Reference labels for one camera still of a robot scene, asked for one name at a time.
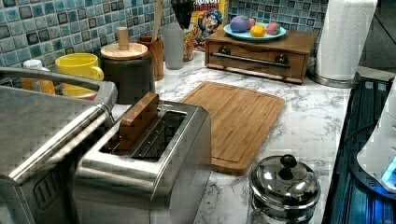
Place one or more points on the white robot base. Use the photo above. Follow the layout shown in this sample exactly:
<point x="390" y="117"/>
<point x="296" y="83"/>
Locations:
<point x="372" y="116"/>

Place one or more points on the stainless steel toaster oven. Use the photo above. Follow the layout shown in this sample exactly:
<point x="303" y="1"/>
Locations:
<point x="42" y="139"/>

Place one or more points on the bamboo cutting board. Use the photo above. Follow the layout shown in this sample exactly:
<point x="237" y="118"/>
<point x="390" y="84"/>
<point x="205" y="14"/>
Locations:
<point x="241" y="120"/>

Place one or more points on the wooden toy bread slice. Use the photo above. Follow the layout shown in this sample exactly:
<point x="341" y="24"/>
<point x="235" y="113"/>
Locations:
<point x="137" y="119"/>

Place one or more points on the clear jar of cereal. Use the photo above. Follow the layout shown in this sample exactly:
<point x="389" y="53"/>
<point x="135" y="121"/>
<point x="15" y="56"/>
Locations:
<point x="188" y="46"/>

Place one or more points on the brown wooden utensil holder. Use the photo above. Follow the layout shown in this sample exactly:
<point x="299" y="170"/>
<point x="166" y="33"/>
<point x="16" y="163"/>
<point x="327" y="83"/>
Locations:
<point x="155" y="48"/>

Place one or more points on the frosted grey plastic cup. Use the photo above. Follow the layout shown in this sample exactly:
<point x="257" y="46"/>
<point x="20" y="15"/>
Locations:
<point x="173" y="46"/>

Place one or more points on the black canister with wooden lid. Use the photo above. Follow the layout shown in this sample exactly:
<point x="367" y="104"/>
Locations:
<point x="129" y="66"/>

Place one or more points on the light blue plate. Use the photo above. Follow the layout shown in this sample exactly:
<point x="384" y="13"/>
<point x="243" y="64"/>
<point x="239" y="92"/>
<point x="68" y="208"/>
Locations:
<point x="247" y="36"/>

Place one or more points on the yellow cereal box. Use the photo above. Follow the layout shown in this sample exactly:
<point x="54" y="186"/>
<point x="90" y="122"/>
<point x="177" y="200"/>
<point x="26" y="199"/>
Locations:
<point x="207" y="17"/>

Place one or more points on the purple toy fruit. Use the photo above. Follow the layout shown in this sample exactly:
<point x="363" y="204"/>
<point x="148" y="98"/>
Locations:
<point x="240" y="24"/>

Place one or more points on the yellow toy lemon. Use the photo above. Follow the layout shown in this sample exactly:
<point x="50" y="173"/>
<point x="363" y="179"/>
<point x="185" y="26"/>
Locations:
<point x="257" y="30"/>

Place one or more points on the wooden drawer box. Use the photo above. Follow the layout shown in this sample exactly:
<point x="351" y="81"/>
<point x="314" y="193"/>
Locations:
<point x="283" y="58"/>

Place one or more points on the black spatula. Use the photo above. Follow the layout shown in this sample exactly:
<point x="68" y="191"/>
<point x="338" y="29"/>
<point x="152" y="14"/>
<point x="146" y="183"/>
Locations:
<point x="183" y="10"/>

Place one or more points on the pink toy fruit behind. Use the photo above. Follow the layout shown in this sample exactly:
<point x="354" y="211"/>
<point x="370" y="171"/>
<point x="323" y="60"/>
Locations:
<point x="252" y="22"/>

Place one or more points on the wooden spoon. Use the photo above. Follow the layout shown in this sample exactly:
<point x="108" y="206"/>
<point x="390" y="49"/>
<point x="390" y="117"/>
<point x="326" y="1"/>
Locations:
<point x="157" y="21"/>

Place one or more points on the pink toy strawberry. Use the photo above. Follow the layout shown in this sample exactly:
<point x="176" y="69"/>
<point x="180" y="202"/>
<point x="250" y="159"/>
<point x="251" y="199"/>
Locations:
<point x="273" y="28"/>

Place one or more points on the steel pot with lid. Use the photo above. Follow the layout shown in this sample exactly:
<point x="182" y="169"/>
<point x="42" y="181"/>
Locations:
<point x="282" y="191"/>

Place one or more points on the yellow mug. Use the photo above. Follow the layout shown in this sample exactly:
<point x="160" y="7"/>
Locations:
<point x="81" y="65"/>

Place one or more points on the orange bottle with white cap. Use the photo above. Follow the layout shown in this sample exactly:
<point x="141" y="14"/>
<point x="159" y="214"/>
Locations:
<point x="41" y="85"/>

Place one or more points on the white paper towel roll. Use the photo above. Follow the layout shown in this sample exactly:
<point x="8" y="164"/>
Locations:
<point x="343" y="35"/>

